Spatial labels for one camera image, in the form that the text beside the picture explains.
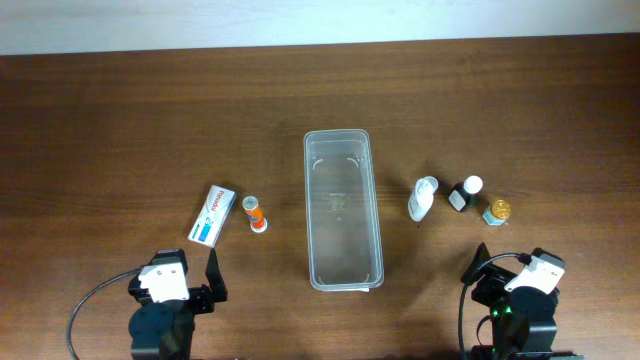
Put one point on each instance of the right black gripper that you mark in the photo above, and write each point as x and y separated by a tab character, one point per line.
491	275

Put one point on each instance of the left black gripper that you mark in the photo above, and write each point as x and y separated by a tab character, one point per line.
198	297

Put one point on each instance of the small jar gold lid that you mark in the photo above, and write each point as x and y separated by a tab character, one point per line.
497	213

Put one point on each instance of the orange tablet tube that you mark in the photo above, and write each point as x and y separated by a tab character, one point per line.
258	223

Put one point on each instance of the white Panadol medicine box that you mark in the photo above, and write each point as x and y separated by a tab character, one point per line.
209	222

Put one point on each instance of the dark bottle white cap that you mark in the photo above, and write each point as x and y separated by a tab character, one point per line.
464	194

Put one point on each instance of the white spray bottle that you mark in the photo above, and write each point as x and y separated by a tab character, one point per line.
422	197

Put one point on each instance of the clear plastic container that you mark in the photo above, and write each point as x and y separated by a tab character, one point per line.
343	229

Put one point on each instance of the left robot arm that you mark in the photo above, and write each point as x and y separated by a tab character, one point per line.
163	326

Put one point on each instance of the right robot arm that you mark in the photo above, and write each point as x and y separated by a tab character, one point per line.
520	291

